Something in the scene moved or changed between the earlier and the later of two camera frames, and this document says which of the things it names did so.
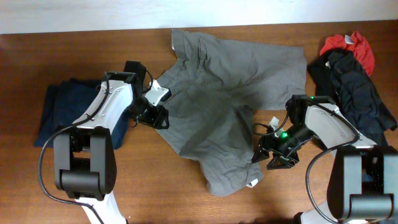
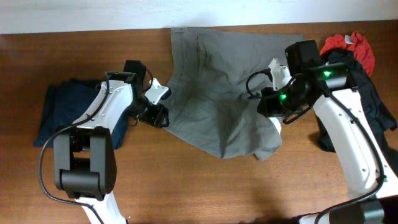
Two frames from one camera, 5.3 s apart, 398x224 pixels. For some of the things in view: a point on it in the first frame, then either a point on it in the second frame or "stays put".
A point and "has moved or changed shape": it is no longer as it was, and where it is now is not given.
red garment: x=359 y=47 stays put
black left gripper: x=152 y=119 stays put
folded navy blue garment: x=61 y=101 stays put
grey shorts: x=215 y=88 has moved or changed shape
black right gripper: x=266 y=142 to x=270 y=108
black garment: x=338 y=74 stays put
